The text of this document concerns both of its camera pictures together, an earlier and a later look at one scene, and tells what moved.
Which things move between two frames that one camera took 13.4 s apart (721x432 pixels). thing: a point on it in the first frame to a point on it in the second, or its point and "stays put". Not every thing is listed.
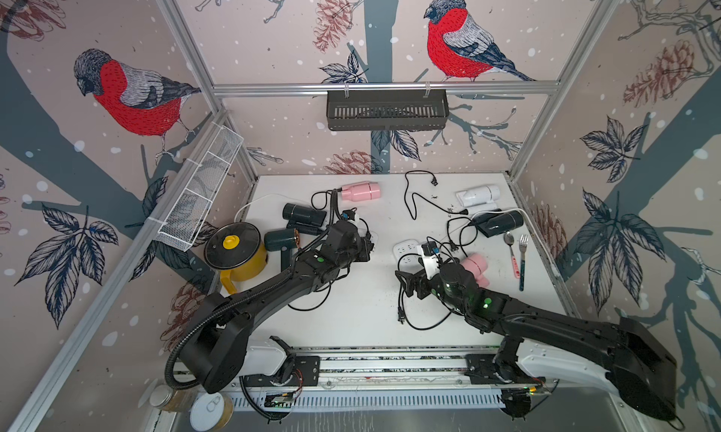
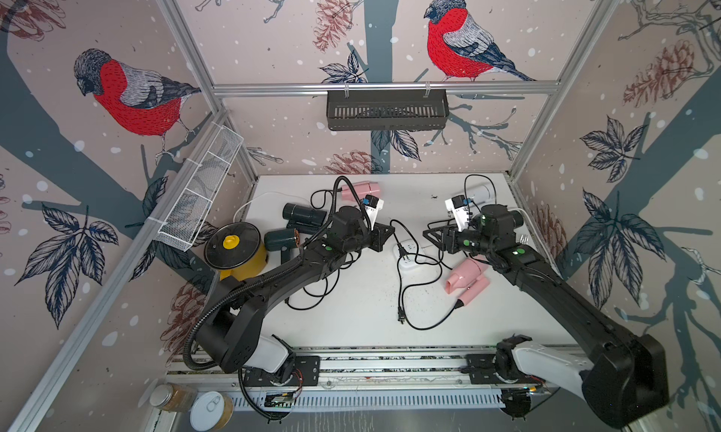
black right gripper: (410, 286) to (450, 237)
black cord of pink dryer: (334, 205) stays put
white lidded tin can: (211, 411) stays put
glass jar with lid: (179, 400) stays put
